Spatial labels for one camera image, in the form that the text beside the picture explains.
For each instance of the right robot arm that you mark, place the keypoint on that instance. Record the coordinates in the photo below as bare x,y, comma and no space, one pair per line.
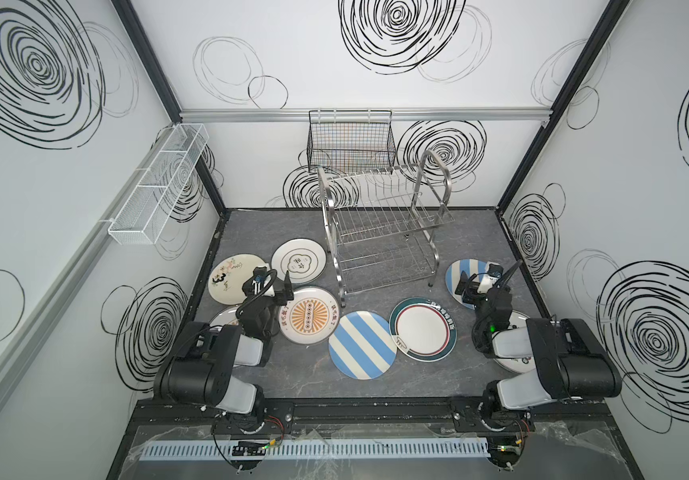
567,360

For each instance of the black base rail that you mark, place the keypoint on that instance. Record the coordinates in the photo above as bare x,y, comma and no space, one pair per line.
461,412

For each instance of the cream floral plate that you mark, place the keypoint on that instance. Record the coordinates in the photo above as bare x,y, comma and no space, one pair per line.
226,280

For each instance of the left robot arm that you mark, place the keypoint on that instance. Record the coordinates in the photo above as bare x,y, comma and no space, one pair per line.
200,367

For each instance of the orange sunburst plate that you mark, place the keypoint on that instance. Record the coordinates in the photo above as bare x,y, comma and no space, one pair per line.
311,317
226,317

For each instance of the stainless steel dish rack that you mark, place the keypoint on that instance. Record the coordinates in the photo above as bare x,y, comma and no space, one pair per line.
380,224

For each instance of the white plate red characters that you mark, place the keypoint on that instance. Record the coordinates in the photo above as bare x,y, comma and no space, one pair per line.
515,360

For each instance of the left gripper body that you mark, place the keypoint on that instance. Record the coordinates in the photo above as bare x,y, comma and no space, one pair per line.
269,288

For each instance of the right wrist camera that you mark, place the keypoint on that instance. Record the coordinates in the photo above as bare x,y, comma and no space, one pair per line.
484,282

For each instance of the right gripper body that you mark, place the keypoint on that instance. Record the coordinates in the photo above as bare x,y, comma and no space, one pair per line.
489,289

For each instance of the white plate green clover outline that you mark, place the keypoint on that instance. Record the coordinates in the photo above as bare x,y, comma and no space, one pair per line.
303,260

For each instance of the blue white striped plate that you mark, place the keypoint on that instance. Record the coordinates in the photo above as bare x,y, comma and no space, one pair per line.
362,347

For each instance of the white slotted cable duct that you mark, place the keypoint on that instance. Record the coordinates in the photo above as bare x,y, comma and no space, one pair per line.
314,449

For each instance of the white wire wall shelf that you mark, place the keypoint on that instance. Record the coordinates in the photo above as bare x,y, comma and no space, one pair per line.
151,204

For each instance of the far blue striped plate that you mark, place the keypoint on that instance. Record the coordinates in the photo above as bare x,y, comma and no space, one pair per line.
470,267

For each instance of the green red rimmed white plate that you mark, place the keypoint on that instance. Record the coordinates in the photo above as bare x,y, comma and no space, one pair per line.
422,329

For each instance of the black wire basket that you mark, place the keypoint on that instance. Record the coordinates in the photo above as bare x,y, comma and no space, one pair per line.
350,141

